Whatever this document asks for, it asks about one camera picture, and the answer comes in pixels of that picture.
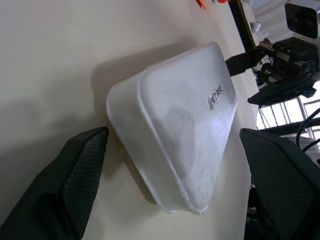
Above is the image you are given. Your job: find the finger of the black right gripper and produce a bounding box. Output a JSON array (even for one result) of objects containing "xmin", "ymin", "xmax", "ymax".
[
  {"xmin": 224, "ymin": 48, "xmax": 276, "ymax": 77},
  {"xmin": 247, "ymin": 74, "xmax": 315, "ymax": 107}
]

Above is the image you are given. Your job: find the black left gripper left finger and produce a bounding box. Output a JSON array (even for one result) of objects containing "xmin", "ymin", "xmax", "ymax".
[{"xmin": 0, "ymin": 126, "xmax": 110, "ymax": 240}]

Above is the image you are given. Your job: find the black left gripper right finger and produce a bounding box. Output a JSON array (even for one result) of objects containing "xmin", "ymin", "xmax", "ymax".
[{"xmin": 239, "ymin": 127, "xmax": 320, "ymax": 240}]

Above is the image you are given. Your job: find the orange and teal backpack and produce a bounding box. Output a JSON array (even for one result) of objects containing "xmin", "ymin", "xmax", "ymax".
[{"xmin": 194, "ymin": 0, "xmax": 231, "ymax": 10}]

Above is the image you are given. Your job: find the white translucent plastic box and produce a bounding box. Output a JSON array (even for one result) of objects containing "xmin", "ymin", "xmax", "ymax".
[{"xmin": 105, "ymin": 41, "xmax": 239, "ymax": 216}]

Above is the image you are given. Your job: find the black frame bar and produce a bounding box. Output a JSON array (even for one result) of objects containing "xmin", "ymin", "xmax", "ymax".
[{"xmin": 229, "ymin": 0, "xmax": 259, "ymax": 54}]

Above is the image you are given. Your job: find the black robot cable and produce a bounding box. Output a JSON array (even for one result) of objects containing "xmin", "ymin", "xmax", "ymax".
[{"xmin": 295, "ymin": 107, "xmax": 320, "ymax": 152}]

